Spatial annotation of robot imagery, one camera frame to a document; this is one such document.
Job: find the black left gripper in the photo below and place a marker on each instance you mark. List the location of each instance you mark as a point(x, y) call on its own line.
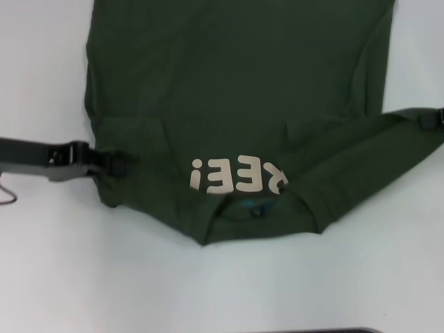
point(38, 157)

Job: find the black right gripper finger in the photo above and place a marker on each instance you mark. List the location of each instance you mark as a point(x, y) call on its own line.
point(431, 120)

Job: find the dark green FREE t-shirt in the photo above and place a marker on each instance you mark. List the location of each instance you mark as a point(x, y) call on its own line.
point(243, 69)

